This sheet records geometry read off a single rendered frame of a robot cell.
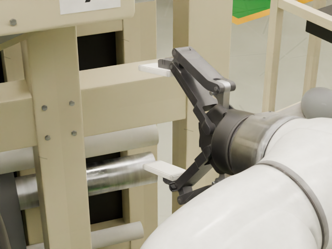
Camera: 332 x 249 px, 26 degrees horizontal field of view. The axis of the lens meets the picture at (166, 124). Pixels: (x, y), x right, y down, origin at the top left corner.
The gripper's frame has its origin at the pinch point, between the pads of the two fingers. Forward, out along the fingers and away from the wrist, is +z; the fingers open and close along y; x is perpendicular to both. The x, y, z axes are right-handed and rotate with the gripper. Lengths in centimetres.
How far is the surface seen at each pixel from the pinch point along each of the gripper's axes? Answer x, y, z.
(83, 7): 1.4, 14.0, 15.0
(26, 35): 3.1, 8.7, 32.0
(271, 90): -196, -51, 186
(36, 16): 7.9, 13.1, 17.2
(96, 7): -0.3, 13.9, 14.5
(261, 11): -311, -27, 319
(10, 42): 5.6, 7.8, 33.0
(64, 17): 3.9, 12.7, 16.2
